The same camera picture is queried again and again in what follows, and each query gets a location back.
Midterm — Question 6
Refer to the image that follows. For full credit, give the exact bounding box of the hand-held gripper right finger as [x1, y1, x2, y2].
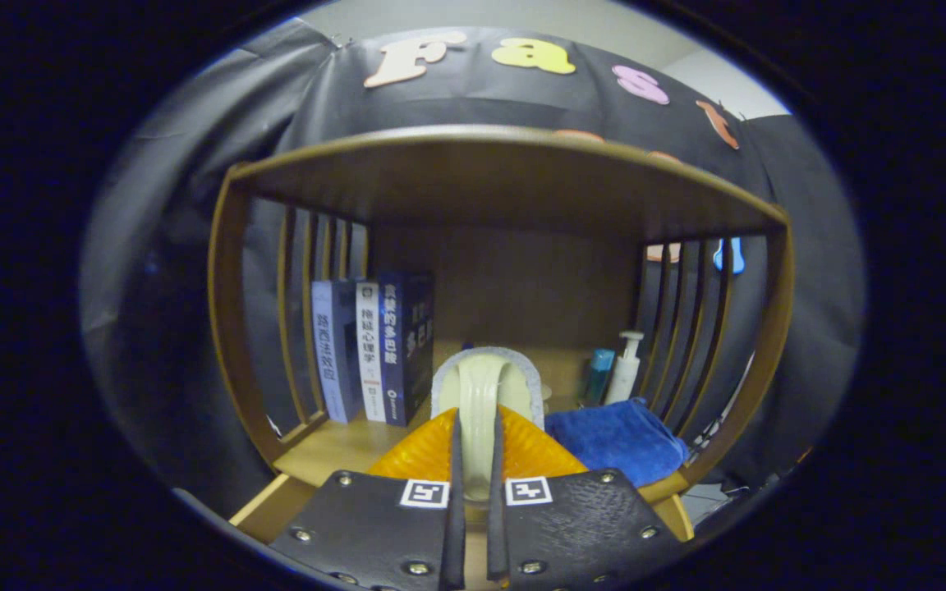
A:
[485, 405, 683, 591]

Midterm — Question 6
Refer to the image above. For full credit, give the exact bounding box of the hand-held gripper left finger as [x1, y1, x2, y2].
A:
[268, 406, 467, 591]

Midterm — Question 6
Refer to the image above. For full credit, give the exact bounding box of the pale green scrub brush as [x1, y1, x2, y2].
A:
[430, 346, 546, 503]

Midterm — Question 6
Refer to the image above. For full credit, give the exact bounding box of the wooden countertop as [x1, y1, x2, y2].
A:
[272, 341, 691, 503]

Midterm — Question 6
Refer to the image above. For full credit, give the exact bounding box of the wooden cabinet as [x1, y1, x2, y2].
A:
[209, 125, 794, 547]

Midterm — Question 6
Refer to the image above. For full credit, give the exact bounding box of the blue folded towel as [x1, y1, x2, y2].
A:
[544, 398, 689, 488]

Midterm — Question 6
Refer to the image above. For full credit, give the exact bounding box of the teal bottle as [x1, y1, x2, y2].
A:
[584, 348, 616, 405]

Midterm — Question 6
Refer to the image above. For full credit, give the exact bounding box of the dark navy book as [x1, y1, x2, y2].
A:
[377, 272, 435, 427]

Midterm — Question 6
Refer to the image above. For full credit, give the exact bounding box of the white spine book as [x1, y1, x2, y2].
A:
[356, 282, 388, 423]

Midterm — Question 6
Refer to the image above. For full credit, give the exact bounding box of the white pump bottle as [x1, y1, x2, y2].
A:
[604, 330, 645, 405]

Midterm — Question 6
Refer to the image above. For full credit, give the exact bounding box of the light blue book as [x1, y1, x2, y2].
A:
[311, 279, 363, 424]

